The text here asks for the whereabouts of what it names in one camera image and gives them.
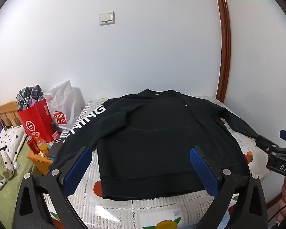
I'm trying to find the black cable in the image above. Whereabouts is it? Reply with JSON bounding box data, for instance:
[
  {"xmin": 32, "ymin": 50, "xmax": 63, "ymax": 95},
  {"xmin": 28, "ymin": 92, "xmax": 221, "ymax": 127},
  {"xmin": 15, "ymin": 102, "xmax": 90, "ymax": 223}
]
[{"xmin": 268, "ymin": 200, "xmax": 286, "ymax": 222}]

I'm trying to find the black sweatshirt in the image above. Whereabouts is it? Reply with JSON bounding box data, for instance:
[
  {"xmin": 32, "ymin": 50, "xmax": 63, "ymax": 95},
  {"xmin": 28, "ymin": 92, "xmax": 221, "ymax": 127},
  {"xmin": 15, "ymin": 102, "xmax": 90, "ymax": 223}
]
[{"xmin": 48, "ymin": 88, "xmax": 261, "ymax": 201}]

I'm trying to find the grey plaid cloth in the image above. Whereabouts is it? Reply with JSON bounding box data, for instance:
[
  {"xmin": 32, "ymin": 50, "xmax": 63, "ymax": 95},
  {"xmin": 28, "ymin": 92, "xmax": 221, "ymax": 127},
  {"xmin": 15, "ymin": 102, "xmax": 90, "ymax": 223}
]
[{"xmin": 16, "ymin": 84, "xmax": 46, "ymax": 112}]

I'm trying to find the red drink can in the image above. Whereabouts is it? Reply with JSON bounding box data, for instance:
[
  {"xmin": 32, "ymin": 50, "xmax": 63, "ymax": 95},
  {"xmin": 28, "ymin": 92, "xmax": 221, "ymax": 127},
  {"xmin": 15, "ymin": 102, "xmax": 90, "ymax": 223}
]
[{"xmin": 26, "ymin": 136, "xmax": 40, "ymax": 156}]

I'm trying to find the brown wooden door frame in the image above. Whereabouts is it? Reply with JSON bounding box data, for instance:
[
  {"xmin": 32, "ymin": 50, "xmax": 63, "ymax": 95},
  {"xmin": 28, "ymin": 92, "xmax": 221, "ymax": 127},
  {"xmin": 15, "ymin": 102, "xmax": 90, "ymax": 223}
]
[{"xmin": 212, "ymin": 0, "xmax": 231, "ymax": 103}]

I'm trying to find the black phone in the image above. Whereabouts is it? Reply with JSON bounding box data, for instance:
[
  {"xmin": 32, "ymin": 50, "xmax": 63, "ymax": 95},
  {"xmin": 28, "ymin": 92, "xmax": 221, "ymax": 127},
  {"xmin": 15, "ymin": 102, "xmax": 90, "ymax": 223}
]
[{"xmin": 48, "ymin": 139, "xmax": 66, "ymax": 158}]

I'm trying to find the green blanket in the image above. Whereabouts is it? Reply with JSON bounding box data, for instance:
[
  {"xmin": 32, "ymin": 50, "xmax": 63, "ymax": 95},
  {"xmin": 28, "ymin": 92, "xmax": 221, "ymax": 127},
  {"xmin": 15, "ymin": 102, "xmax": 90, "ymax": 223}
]
[{"xmin": 0, "ymin": 143, "xmax": 46, "ymax": 229}]

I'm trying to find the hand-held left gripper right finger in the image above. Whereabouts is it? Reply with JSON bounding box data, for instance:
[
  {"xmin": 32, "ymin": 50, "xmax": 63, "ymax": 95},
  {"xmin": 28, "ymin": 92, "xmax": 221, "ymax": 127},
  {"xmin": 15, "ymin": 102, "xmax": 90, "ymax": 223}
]
[{"xmin": 189, "ymin": 145, "xmax": 268, "ymax": 229}]

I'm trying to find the red paper bag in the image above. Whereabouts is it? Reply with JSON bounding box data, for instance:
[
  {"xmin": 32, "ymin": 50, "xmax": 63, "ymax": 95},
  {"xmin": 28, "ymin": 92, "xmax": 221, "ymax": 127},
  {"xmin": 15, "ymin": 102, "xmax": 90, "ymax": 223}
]
[{"xmin": 17, "ymin": 98, "xmax": 54, "ymax": 144}]

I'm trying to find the orange drink bottle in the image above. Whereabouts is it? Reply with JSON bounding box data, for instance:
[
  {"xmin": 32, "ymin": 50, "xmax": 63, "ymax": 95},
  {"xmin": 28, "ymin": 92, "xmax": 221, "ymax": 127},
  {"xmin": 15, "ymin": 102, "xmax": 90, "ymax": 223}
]
[{"xmin": 35, "ymin": 135, "xmax": 49, "ymax": 155}]

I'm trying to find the light wooden nightstand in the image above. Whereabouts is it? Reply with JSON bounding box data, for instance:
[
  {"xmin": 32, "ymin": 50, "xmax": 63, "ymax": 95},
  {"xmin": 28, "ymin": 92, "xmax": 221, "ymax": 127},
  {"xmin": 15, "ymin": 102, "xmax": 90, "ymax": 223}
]
[{"xmin": 27, "ymin": 148, "xmax": 56, "ymax": 176}]

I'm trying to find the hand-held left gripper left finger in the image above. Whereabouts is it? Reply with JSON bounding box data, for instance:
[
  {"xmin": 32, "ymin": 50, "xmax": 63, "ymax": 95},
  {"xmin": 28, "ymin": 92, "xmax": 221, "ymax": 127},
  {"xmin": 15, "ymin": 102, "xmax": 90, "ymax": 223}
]
[{"xmin": 14, "ymin": 145, "xmax": 93, "ymax": 229}]

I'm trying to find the white plastic bag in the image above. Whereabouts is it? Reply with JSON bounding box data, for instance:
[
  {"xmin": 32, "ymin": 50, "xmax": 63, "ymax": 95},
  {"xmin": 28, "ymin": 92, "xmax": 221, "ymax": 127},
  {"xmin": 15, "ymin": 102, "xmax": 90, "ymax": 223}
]
[{"xmin": 45, "ymin": 81, "xmax": 87, "ymax": 131}]

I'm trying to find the white wall light switch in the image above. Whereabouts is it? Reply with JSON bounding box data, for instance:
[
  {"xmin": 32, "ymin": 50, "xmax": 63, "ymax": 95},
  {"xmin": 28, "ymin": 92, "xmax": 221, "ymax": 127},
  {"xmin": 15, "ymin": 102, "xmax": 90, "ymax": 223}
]
[{"xmin": 99, "ymin": 11, "xmax": 116, "ymax": 26}]

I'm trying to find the white floral pillow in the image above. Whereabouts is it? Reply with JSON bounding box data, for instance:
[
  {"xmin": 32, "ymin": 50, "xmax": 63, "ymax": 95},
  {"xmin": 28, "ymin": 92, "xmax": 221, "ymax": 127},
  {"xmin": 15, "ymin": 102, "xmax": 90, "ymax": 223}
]
[{"xmin": 0, "ymin": 125, "xmax": 27, "ymax": 198}]

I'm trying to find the brown wooden table edge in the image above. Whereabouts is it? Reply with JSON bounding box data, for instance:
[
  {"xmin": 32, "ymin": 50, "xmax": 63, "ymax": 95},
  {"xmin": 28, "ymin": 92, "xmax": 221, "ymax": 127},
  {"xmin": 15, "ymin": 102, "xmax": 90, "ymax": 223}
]
[{"xmin": 266, "ymin": 191, "xmax": 286, "ymax": 207}]

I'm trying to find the light wooden headboard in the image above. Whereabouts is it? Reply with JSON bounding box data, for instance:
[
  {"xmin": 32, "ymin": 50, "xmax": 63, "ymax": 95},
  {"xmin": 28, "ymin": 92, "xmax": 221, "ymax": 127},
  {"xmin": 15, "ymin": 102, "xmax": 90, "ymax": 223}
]
[{"xmin": 0, "ymin": 100, "xmax": 23, "ymax": 127}]

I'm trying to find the fruit printed table cover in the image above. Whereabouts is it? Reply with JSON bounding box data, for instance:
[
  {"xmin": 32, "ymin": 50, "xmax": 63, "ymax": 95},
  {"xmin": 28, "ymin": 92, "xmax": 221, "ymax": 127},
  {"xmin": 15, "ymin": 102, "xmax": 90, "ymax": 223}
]
[{"xmin": 42, "ymin": 97, "xmax": 272, "ymax": 229}]

